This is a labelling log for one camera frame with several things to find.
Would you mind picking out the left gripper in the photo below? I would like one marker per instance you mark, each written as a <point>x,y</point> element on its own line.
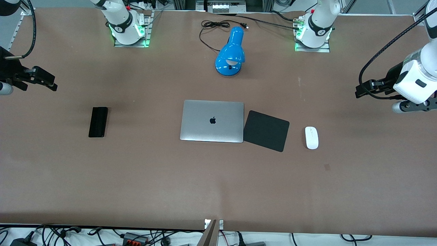
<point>395,73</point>

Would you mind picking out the black smartphone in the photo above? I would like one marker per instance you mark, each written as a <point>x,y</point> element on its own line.
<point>98,122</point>

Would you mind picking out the white computer mouse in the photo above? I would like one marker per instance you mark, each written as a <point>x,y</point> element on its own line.
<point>311,138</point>

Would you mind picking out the black mouse pad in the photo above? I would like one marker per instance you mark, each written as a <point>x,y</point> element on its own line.
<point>264,131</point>

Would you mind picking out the white power strip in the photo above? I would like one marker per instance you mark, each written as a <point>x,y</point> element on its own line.
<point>146,4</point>

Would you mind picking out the blue desk lamp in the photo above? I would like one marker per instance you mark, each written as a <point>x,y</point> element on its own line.
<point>232,51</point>

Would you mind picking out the black power adapter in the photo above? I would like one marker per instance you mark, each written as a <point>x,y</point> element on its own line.
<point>24,242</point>

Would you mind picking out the silver closed laptop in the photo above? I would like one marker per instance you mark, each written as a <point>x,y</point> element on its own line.
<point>205,123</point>

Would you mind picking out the grey electronics box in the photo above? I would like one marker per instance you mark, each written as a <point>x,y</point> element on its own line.
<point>225,6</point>

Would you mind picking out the grey connector block orange levers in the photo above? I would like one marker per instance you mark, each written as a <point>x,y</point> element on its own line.
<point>135,238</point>

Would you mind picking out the black plug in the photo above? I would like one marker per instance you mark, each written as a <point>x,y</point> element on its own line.
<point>240,239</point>

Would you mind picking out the aluminium table edge rail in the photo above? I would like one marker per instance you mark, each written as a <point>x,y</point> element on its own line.
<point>16,34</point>
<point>419,17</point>

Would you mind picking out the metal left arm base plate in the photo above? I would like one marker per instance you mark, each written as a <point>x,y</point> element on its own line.
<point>314,50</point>

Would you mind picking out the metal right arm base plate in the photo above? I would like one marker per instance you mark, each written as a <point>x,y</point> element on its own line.
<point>147,34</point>

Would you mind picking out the grey camera stand post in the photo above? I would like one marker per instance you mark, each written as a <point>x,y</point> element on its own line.
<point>210,235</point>

